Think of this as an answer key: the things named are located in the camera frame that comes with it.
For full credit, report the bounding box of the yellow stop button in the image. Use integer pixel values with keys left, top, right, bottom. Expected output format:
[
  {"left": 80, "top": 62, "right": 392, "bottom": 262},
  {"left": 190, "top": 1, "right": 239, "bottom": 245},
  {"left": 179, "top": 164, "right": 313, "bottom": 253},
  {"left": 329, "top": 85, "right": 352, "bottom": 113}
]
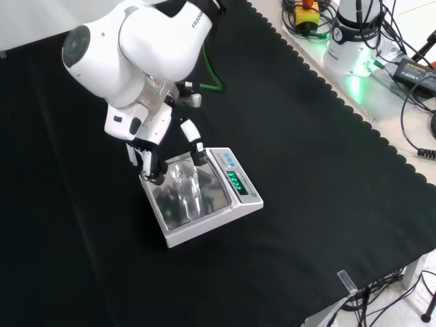
[{"left": 294, "top": 0, "right": 322, "bottom": 27}]

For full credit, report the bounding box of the black tripod leg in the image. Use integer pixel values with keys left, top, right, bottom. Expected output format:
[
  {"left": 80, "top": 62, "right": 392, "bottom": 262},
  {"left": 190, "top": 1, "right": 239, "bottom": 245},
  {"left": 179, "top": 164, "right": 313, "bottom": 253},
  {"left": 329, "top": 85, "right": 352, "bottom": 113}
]
[{"left": 420, "top": 295, "right": 436, "bottom": 323}]

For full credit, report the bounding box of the grey metal base plate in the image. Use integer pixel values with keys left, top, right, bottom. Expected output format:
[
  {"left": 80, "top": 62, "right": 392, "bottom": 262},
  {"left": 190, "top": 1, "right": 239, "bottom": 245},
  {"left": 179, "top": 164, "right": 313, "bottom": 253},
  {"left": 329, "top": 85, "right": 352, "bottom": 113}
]
[{"left": 281, "top": 18, "right": 436, "bottom": 124}]

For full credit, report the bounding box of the white electronic balance steel pan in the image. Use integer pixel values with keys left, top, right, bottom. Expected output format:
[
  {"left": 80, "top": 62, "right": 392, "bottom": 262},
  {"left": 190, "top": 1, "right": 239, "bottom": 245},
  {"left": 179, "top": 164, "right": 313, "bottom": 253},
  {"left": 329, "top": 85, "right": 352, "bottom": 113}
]
[{"left": 138, "top": 146, "right": 265, "bottom": 250}]

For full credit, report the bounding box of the black power adapter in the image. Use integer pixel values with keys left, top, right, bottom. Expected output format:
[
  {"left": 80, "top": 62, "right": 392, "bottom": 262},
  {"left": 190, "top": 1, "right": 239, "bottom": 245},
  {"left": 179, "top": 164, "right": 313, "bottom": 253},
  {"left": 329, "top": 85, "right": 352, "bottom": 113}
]
[{"left": 391, "top": 57, "right": 436, "bottom": 92}]

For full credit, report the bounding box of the black floor cable bundle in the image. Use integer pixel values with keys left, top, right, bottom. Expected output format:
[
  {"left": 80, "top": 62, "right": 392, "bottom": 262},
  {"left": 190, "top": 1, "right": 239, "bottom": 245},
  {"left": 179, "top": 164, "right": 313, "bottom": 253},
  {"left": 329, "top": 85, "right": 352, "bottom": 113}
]
[{"left": 340, "top": 270, "right": 436, "bottom": 327}]

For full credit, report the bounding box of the black cable with ferrite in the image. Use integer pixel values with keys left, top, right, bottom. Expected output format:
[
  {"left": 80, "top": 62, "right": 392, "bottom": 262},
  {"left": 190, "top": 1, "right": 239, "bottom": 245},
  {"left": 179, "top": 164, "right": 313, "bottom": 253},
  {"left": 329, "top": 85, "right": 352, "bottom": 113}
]
[{"left": 399, "top": 80, "right": 436, "bottom": 158}]

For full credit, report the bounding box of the black tripod with red joint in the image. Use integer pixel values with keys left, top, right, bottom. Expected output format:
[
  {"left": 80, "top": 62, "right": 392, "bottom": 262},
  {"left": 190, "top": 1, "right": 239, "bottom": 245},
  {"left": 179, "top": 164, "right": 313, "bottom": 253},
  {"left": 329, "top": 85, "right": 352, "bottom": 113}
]
[{"left": 407, "top": 28, "right": 436, "bottom": 71}]

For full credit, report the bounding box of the white table leg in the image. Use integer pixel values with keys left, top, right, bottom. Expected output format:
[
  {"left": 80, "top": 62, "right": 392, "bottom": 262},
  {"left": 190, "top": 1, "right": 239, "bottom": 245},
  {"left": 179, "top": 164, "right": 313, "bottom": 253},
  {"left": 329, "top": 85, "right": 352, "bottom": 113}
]
[{"left": 401, "top": 252, "right": 429, "bottom": 291}]

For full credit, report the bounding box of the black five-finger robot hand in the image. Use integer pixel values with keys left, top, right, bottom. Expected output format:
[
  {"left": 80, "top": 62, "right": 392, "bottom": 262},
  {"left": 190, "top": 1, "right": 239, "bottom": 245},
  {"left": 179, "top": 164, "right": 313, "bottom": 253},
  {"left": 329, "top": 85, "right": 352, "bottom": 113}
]
[{"left": 103, "top": 101, "right": 207, "bottom": 186}]

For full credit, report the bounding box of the clear glass beaker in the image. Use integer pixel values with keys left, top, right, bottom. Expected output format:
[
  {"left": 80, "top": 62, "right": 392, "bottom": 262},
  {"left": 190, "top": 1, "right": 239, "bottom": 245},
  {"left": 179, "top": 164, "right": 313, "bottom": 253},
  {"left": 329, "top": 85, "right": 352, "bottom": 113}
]
[{"left": 168, "top": 161, "right": 202, "bottom": 219}]

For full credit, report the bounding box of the black bench cloth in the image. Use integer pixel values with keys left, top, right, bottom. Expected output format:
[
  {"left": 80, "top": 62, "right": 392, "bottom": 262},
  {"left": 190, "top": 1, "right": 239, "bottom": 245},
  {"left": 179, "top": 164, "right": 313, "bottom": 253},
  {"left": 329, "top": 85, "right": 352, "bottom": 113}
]
[{"left": 0, "top": 0, "right": 436, "bottom": 327}]

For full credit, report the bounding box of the green cable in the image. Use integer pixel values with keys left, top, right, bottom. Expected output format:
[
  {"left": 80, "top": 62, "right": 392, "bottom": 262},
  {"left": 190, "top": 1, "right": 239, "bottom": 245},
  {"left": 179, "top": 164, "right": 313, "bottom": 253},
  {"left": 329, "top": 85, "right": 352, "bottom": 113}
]
[{"left": 199, "top": 40, "right": 226, "bottom": 93}]

